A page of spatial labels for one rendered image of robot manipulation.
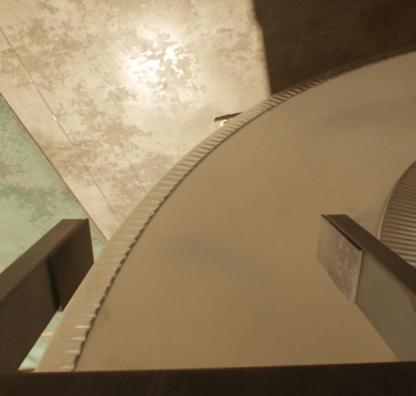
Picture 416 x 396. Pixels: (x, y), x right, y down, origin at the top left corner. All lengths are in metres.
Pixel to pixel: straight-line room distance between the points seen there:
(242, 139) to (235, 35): 0.44
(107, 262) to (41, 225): 1.19
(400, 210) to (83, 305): 0.34
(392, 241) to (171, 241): 0.23
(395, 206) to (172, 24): 0.72
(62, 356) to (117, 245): 0.13
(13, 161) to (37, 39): 0.50
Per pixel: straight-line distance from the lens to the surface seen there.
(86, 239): 0.17
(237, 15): 0.89
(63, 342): 0.36
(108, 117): 1.06
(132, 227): 0.41
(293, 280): 0.30
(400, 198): 0.38
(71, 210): 1.41
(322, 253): 0.17
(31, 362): 3.28
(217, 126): 0.97
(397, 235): 0.34
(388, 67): 0.69
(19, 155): 1.32
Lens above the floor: 0.87
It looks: 50 degrees down
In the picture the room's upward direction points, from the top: 172 degrees counter-clockwise
